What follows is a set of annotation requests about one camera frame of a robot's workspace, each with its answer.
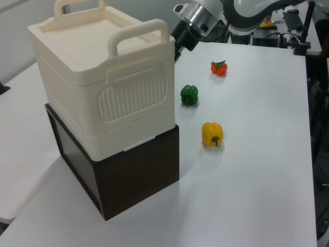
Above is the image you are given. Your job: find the orange tomato cluster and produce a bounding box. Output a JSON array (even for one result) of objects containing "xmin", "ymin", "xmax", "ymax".
[{"xmin": 210, "ymin": 59, "xmax": 228, "ymax": 76}]

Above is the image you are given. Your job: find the dark brown wooden box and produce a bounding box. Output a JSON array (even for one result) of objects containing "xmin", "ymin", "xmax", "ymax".
[{"xmin": 44, "ymin": 103, "xmax": 180, "ymax": 221}]

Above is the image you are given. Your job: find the black keyboard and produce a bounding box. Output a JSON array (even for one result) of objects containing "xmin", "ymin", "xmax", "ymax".
[{"xmin": 282, "ymin": 11, "xmax": 307, "ymax": 33}]

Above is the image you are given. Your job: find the dark office chair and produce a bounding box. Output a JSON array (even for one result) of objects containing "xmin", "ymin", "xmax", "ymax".
[{"xmin": 314, "ymin": 17, "xmax": 329, "ymax": 56}]

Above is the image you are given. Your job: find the black bracket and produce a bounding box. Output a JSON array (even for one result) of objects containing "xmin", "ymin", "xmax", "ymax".
[{"xmin": 0, "ymin": 81, "xmax": 11, "ymax": 96}]

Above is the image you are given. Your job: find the yellow bell pepper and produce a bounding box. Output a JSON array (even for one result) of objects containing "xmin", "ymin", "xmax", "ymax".
[{"xmin": 201, "ymin": 121, "xmax": 224, "ymax": 148}]

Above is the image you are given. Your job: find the black electronics box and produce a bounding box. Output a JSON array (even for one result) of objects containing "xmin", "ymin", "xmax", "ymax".
[{"xmin": 252, "ymin": 28, "xmax": 286, "ymax": 48}]

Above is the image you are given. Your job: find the green bell pepper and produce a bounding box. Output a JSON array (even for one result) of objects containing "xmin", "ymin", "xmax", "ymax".
[{"xmin": 180, "ymin": 84, "xmax": 199, "ymax": 106}]

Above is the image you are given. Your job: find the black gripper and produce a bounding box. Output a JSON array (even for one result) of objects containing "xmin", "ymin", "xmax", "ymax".
[{"xmin": 170, "ymin": 20, "xmax": 202, "ymax": 63}]

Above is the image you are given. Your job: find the black pole with clamp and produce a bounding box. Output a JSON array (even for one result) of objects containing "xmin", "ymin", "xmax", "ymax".
[{"xmin": 293, "ymin": 0, "xmax": 317, "ymax": 56}]

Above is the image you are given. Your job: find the cream plastic storage cabinet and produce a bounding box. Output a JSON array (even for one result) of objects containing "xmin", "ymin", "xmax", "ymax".
[{"xmin": 27, "ymin": 0, "xmax": 176, "ymax": 162}]

